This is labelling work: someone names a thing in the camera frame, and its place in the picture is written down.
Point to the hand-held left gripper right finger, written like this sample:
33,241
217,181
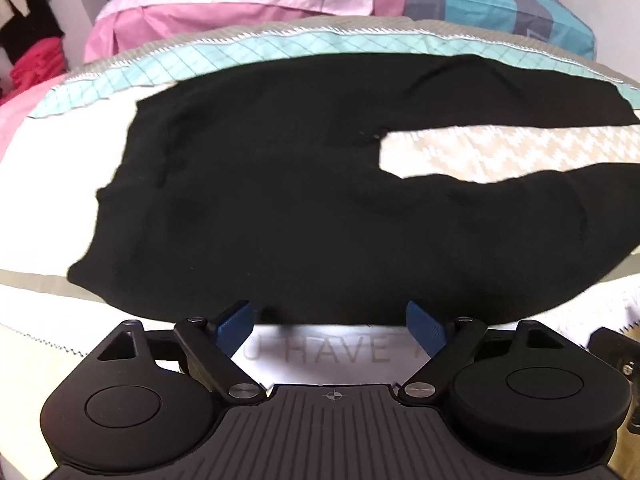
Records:
425,329

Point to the blue grey striped bedsheet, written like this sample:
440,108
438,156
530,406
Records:
475,5

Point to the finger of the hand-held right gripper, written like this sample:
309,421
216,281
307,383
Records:
612,347

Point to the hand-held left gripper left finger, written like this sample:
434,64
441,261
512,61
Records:
232,324

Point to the dark hanging clothes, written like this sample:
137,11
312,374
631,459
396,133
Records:
30,20

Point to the patterned teal beige bedsheet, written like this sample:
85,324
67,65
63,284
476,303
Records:
60,210

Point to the black pants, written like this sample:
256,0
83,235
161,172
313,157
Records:
250,185

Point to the pile of red clothes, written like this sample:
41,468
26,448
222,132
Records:
40,62

